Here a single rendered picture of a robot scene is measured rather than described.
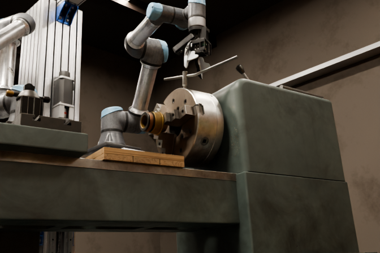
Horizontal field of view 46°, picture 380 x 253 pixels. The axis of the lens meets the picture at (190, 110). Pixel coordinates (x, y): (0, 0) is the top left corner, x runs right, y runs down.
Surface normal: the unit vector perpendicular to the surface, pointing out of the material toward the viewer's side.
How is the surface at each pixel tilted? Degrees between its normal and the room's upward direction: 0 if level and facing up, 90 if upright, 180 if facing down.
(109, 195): 90
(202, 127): 108
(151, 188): 90
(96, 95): 90
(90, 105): 90
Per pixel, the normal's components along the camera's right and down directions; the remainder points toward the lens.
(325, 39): -0.72, -0.20
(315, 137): 0.57, -0.31
